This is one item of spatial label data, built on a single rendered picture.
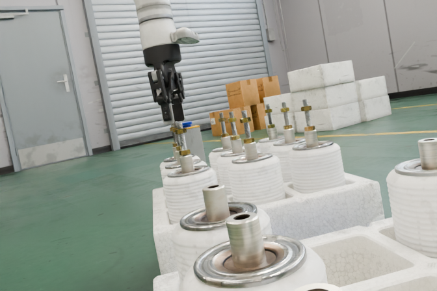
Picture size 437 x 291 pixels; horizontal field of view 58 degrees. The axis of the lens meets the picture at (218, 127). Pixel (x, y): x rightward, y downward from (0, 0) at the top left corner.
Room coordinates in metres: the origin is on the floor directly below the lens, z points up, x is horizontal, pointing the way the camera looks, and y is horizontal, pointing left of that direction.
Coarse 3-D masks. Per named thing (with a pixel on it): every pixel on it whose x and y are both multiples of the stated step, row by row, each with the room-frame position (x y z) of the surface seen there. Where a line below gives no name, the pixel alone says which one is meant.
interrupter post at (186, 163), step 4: (188, 156) 0.68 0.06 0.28; (180, 160) 0.68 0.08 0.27; (184, 160) 0.68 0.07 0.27; (188, 160) 0.68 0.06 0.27; (184, 164) 0.68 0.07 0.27; (188, 164) 0.68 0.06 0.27; (192, 164) 0.68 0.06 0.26; (184, 168) 0.68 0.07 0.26; (188, 168) 0.68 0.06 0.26; (192, 168) 0.68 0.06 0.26; (184, 172) 0.68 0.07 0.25; (188, 172) 0.68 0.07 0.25
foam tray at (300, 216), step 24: (288, 192) 0.70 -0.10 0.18; (336, 192) 0.65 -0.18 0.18; (360, 192) 0.66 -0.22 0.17; (168, 216) 0.72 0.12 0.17; (288, 216) 0.63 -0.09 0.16; (312, 216) 0.64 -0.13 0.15; (336, 216) 0.65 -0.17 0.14; (360, 216) 0.65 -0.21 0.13; (168, 240) 0.60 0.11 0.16; (168, 264) 0.60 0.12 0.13
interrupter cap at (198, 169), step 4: (196, 168) 0.70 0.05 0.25; (200, 168) 0.69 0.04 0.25; (204, 168) 0.68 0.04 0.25; (208, 168) 0.68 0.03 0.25; (172, 172) 0.70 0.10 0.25; (176, 172) 0.70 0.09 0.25; (180, 172) 0.70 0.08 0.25; (192, 172) 0.65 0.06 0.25; (196, 172) 0.65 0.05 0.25; (200, 172) 0.66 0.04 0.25; (168, 176) 0.67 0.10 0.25; (172, 176) 0.66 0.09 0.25; (176, 176) 0.65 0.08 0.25; (180, 176) 0.65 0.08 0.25; (184, 176) 0.65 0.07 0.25
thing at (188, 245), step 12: (264, 216) 0.36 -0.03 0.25; (180, 228) 0.36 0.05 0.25; (264, 228) 0.35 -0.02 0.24; (180, 240) 0.34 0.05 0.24; (192, 240) 0.33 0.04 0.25; (204, 240) 0.33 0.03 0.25; (216, 240) 0.33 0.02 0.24; (180, 252) 0.35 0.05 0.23; (192, 252) 0.33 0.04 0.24; (180, 264) 0.35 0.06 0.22; (192, 264) 0.33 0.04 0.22; (180, 276) 0.35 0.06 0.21
